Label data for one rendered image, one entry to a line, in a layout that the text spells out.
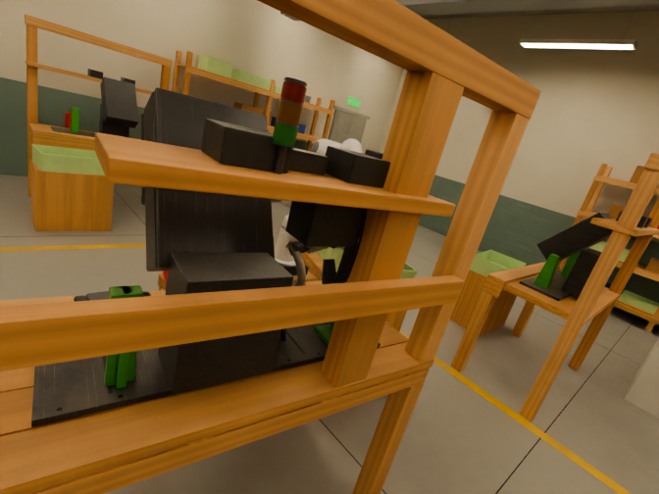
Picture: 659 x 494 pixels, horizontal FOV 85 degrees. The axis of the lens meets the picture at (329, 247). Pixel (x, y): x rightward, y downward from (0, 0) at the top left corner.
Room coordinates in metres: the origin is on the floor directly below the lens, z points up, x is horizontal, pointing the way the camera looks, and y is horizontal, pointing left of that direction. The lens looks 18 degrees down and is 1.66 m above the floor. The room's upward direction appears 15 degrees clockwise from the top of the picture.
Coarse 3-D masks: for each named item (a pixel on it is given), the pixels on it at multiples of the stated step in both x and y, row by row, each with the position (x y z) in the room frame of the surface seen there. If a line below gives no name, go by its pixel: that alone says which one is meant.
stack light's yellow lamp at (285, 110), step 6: (282, 102) 0.78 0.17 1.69; (288, 102) 0.78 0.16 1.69; (282, 108) 0.78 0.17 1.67; (288, 108) 0.78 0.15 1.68; (294, 108) 0.78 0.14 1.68; (300, 108) 0.79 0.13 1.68; (282, 114) 0.78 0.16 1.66; (288, 114) 0.78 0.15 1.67; (294, 114) 0.78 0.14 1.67; (300, 114) 0.80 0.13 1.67; (282, 120) 0.78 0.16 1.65; (288, 120) 0.78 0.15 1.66; (294, 120) 0.79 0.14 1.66; (294, 126) 0.79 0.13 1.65
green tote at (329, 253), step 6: (318, 252) 2.48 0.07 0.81; (324, 252) 2.41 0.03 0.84; (330, 252) 2.33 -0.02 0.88; (336, 252) 2.27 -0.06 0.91; (342, 252) 2.20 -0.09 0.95; (324, 258) 2.38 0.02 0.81; (330, 258) 2.31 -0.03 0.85; (336, 258) 2.25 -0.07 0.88; (336, 264) 2.23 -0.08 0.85; (336, 270) 2.21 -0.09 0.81; (408, 270) 2.23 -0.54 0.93; (414, 270) 2.19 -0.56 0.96; (402, 276) 2.13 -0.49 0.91; (408, 276) 2.15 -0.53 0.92; (414, 276) 2.17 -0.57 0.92
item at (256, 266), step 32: (192, 256) 0.92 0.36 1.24; (224, 256) 0.97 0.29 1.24; (256, 256) 1.04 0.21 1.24; (192, 288) 0.78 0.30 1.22; (224, 288) 0.83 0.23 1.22; (256, 288) 0.89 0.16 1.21; (160, 352) 0.89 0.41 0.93; (192, 352) 0.79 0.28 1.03; (224, 352) 0.85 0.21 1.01; (256, 352) 0.91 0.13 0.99; (192, 384) 0.80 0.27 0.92
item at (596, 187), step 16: (592, 192) 6.15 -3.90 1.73; (656, 192) 5.60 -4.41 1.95; (592, 208) 6.48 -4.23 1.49; (624, 208) 5.88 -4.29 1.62; (624, 256) 5.66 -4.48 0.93; (640, 272) 5.40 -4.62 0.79; (656, 272) 5.38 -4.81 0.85; (624, 304) 5.43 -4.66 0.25; (640, 304) 5.35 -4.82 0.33; (656, 304) 5.53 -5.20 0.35; (656, 320) 5.11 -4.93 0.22
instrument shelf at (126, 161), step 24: (96, 144) 0.68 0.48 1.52; (120, 144) 0.65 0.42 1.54; (144, 144) 0.72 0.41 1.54; (168, 144) 0.80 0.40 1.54; (120, 168) 0.54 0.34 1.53; (144, 168) 0.56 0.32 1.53; (168, 168) 0.58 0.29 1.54; (192, 168) 0.61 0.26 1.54; (216, 168) 0.67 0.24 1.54; (240, 168) 0.74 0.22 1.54; (216, 192) 0.64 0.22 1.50; (240, 192) 0.67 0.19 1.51; (264, 192) 0.70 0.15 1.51; (288, 192) 0.73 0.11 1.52; (312, 192) 0.77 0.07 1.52; (336, 192) 0.81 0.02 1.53; (360, 192) 0.85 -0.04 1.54; (384, 192) 0.95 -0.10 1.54
